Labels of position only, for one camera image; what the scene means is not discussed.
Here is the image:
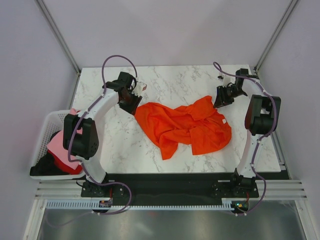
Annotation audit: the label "white slotted cable duct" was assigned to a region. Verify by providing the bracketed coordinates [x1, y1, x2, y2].
[45, 198, 249, 211]

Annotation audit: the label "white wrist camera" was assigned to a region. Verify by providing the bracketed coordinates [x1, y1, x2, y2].
[132, 81, 147, 96]
[218, 72, 231, 87]

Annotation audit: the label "orange t-shirt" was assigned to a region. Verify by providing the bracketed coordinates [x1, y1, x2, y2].
[134, 95, 232, 160]

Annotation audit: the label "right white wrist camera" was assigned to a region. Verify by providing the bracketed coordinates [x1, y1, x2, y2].
[218, 72, 231, 87]

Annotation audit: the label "pink t-shirt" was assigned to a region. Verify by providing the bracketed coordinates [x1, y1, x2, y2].
[45, 112, 80, 166]

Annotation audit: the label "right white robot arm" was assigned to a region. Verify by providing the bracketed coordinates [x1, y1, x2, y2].
[213, 62, 281, 197]

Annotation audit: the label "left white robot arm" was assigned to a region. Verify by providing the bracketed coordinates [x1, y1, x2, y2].
[62, 71, 147, 197]

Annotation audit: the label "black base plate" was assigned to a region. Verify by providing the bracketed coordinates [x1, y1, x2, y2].
[81, 172, 259, 205]

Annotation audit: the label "red t-shirt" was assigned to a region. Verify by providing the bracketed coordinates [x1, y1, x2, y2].
[47, 150, 83, 175]

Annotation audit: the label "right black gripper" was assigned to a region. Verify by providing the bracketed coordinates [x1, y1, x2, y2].
[213, 85, 246, 109]

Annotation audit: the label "black t-shirt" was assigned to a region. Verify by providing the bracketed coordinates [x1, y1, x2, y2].
[29, 129, 66, 176]

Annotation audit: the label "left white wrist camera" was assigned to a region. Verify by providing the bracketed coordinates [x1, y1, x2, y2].
[132, 81, 147, 96]

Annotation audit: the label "white plastic laundry basket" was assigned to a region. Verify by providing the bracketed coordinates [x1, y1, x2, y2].
[29, 109, 85, 181]

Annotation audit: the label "aluminium frame rails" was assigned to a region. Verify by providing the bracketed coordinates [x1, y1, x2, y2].
[35, 180, 307, 200]

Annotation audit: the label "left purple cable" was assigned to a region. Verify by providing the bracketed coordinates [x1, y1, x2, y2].
[44, 54, 140, 228]

